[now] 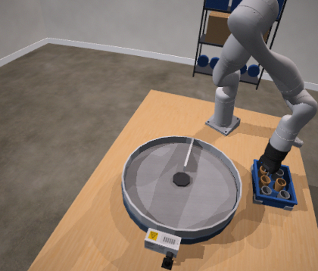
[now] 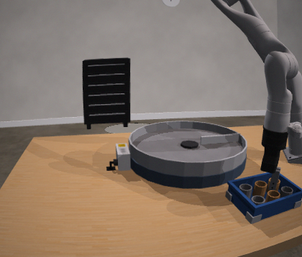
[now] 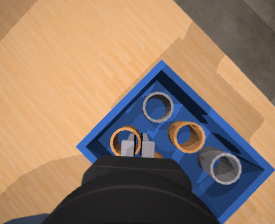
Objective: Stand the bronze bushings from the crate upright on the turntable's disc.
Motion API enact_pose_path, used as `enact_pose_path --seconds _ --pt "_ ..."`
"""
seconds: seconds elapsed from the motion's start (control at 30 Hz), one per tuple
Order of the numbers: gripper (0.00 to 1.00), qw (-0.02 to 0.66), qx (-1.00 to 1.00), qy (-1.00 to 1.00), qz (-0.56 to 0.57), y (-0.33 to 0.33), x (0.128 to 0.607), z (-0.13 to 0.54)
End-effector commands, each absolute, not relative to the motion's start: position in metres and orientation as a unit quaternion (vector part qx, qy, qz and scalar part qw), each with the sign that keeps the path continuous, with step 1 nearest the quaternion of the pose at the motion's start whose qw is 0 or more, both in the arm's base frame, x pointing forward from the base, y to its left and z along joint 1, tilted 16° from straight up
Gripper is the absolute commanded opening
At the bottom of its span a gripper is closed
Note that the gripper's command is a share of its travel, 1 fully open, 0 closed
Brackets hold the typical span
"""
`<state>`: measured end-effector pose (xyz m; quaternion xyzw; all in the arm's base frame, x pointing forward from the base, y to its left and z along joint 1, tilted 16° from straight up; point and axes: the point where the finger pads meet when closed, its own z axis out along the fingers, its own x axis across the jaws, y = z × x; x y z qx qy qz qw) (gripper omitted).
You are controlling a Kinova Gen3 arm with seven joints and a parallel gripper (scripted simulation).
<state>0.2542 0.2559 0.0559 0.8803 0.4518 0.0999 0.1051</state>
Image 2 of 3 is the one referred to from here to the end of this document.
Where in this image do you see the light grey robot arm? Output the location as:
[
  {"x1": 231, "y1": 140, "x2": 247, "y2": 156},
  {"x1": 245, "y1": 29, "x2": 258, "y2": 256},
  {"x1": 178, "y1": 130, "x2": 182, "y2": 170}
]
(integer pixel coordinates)
[{"x1": 211, "y1": 0, "x2": 302, "y2": 155}]

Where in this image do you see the blue crate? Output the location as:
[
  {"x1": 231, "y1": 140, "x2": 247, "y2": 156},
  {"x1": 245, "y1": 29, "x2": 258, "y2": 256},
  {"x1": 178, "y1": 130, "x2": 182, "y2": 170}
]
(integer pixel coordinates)
[{"x1": 225, "y1": 172, "x2": 302, "y2": 224}]

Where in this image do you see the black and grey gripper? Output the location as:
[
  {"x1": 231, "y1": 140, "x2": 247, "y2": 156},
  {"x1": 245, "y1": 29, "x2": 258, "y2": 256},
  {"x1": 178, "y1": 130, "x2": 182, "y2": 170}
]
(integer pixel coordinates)
[{"x1": 260, "y1": 109, "x2": 302, "y2": 190}]

